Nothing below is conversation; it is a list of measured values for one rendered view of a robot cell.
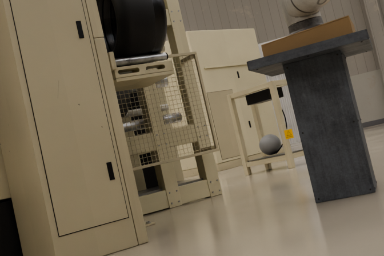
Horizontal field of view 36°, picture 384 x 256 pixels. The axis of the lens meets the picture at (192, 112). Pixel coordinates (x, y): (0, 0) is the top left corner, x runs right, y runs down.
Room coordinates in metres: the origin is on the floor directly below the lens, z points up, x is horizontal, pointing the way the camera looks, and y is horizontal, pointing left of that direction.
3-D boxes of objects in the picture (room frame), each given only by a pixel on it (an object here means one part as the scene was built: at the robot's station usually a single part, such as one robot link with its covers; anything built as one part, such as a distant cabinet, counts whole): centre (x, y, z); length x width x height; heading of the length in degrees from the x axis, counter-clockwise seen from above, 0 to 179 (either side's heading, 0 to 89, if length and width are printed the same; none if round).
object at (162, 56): (3.24, 0.22, 0.90); 0.35 x 0.05 x 0.05; 121
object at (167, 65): (3.23, 0.23, 0.83); 0.36 x 0.09 x 0.06; 121
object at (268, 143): (5.56, -0.69, 0.40); 0.60 x 0.35 x 0.80; 41
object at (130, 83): (3.35, 0.30, 0.80); 0.37 x 0.36 x 0.02; 31
